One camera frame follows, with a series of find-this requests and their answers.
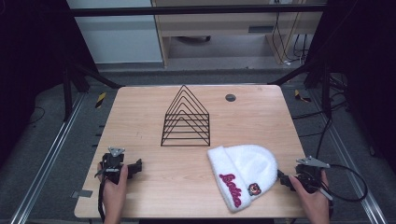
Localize black horizontal frame bar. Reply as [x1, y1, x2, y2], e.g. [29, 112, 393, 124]
[68, 3, 327, 18]

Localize hanging black desk cables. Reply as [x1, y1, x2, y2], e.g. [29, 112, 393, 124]
[271, 11, 311, 67]

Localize black metal stand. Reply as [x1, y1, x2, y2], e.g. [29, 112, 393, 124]
[267, 59, 333, 119]
[62, 60, 124, 123]

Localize person's left hand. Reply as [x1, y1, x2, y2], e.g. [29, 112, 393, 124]
[97, 163, 129, 209]

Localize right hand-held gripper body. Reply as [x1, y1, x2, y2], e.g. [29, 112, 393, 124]
[293, 155, 332, 201]

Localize white cabinet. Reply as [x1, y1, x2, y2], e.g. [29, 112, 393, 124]
[65, 0, 164, 65]

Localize white knitted beanie hat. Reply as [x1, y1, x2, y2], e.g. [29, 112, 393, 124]
[206, 144, 279, 214]

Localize black wire triangle rack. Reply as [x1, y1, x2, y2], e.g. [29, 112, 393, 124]
[160, 84, 212, 147]

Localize grey tape patch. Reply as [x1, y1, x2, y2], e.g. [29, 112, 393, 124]
[70, 189, 94, 200]

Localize black floor cable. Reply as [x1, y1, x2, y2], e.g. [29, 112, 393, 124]
[290, 99, 348, 161]

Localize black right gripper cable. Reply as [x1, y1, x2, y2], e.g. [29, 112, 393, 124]
[317, 163, 369, 203]

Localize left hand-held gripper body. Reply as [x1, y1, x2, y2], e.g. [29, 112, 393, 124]
[93, 146, 130, 185]

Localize light wooden desk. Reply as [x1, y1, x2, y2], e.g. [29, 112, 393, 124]
[150, 0, 328, 68]

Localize yellow black striped tape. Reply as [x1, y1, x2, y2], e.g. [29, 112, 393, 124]
[94, 91, 107, 109]
[293, 89, 312, 104]

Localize black curtain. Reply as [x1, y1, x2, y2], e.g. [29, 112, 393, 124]
[0, 0, 100, 169]
[303, 0, 396, 175]

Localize aluminium floor rail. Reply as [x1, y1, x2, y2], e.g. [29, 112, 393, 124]
[309, 88, 389, 224]
[8, 92, 88, 224]

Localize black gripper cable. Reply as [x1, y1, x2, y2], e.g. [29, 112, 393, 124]
[317, 163, 369, 203]
[97, 181, 106, 223]

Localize person's right hand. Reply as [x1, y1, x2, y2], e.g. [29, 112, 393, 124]
[288, 170, 331, 217]

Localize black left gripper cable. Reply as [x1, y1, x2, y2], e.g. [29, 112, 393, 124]
[97, 181, 106, 223]

